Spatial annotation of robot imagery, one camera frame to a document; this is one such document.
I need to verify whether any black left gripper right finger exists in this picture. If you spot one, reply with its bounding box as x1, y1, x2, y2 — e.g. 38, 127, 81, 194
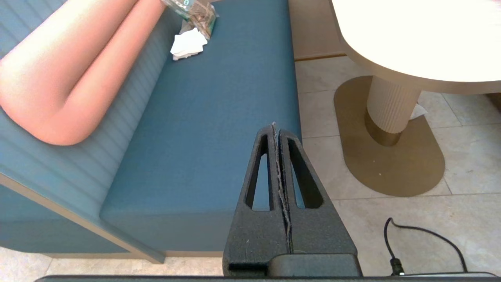
277, 130, 358, 255

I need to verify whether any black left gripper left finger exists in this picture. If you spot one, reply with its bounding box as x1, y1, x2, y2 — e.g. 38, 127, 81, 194
223, 125, 292, 275

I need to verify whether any teal ribbed booth sofa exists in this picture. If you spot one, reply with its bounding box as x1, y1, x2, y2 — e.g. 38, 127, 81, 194
0, 0, 302, 264

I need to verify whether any white paper scrap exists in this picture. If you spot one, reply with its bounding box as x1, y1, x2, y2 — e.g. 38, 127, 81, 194
409, 103, 428, 120

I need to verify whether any white paper napkin stack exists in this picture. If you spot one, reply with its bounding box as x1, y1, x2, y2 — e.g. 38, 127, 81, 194
170, 27, 208, 61

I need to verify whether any clear plastic snack packet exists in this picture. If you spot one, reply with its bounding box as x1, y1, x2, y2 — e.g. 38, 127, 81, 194
162, 0, 219, 40

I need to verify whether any pink bolster cushion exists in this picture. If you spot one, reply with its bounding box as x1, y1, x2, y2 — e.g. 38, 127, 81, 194
0, 0, 167, 146

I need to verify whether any thin black camera cable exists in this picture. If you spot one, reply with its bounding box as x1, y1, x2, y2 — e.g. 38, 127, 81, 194
384, 217, 468, 275

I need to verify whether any table pedestal with base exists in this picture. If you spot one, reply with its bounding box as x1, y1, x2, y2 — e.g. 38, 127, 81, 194
333, 76, 445, 197

